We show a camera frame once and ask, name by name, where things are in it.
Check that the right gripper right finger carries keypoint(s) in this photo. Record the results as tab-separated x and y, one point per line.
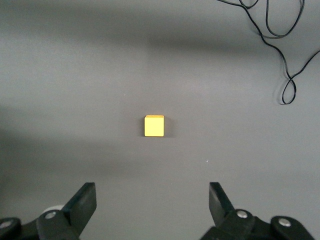
220	205

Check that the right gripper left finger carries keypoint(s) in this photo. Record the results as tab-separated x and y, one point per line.
80	207

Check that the yellow wooden block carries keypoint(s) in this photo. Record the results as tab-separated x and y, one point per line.
154	126

